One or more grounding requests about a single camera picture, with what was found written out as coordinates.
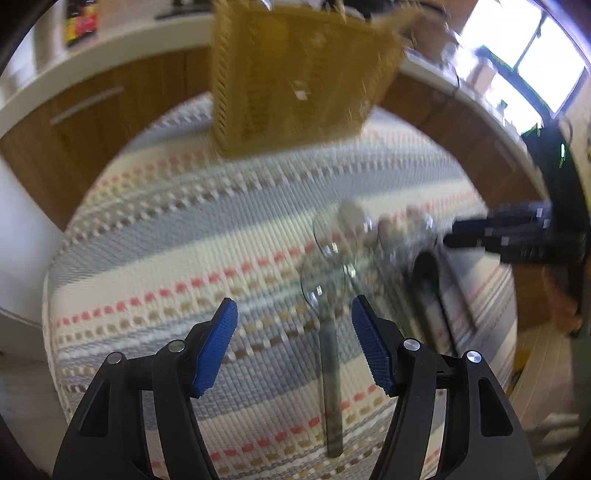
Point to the striped woven table mat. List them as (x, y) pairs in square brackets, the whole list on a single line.
[(171, 228)]

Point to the dark soy sauce bottle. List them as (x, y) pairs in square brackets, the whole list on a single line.
[(81, 20)]

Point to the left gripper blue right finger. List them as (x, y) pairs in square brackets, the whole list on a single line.
[(483, 438)]

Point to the yellow plastic utensil basket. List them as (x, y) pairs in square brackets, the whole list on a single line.
[(286, 75)]

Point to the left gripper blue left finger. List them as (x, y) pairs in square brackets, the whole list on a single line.
[(105, 438)]

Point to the person right hand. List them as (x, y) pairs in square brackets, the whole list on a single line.
[(562, 308)]

